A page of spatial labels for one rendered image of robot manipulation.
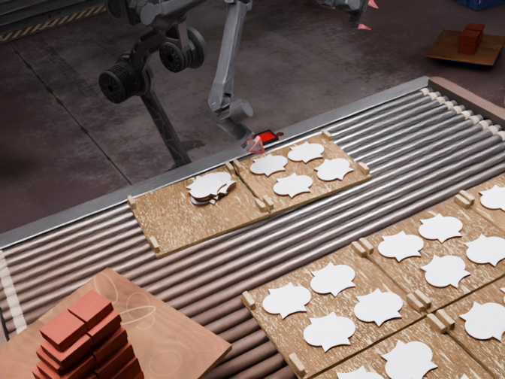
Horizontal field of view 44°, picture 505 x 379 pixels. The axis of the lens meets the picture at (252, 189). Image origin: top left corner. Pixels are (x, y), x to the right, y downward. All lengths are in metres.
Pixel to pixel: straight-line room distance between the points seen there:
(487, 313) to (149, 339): 0.92
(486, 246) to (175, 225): 1.01
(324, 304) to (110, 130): 3.14
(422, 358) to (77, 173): 3.07
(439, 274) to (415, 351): 0.30
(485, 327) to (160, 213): 1.13
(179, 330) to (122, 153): 2.84
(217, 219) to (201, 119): 2.50
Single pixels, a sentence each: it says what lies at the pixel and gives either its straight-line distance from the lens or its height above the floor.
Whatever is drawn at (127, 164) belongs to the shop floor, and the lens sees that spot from 4.29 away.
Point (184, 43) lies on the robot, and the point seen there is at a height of 1.20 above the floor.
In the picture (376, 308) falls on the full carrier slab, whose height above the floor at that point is 0.95.
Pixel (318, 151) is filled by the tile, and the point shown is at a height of 0.95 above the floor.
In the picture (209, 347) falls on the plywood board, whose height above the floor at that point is 1.04.
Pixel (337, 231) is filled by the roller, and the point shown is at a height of 0.92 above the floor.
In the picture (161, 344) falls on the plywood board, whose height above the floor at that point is 1.04.
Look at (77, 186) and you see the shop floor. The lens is 4.21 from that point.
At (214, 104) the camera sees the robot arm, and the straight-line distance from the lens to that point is 2.19.
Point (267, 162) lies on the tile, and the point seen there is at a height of 0.95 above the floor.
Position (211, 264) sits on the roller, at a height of 0.91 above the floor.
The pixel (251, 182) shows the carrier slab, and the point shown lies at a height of 0.94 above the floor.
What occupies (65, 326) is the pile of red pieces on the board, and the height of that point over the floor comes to 1.33.
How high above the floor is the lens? 2.30
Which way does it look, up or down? 37 degrees down
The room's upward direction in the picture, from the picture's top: 7 degrees counter-clockwise
